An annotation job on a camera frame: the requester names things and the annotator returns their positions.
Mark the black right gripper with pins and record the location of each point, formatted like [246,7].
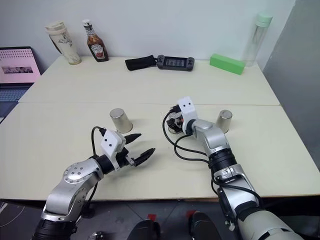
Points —
[176,124]

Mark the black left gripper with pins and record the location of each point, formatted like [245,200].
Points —
[124,158]

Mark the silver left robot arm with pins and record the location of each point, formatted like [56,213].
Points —
[75,180]

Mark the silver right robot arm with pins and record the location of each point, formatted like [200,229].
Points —
[212,140]

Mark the steel cup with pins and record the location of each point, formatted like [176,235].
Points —
[121,122]
[224,121]

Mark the green rectangular block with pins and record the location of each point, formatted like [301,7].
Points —
[227,63]

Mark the black handheld controller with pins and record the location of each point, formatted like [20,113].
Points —
[175,62]

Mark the black fabric pouch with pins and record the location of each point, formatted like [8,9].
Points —
[141,63]

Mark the dark rounded shape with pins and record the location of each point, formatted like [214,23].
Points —
[145,231]
[205,227]

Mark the ketchup bottle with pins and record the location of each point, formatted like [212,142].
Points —
[97,46]

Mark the clear bottle green lid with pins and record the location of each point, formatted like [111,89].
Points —
[256,42]

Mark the cream tumbler with lid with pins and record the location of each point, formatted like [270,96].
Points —
[65,45]

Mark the open laptop pink screen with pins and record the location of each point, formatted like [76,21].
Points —
[16,66]

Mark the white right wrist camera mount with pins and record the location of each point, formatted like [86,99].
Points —
[187,106]

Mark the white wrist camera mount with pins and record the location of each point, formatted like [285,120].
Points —
[187,106]
[111,142]

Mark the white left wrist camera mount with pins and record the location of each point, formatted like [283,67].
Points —
[111,142]

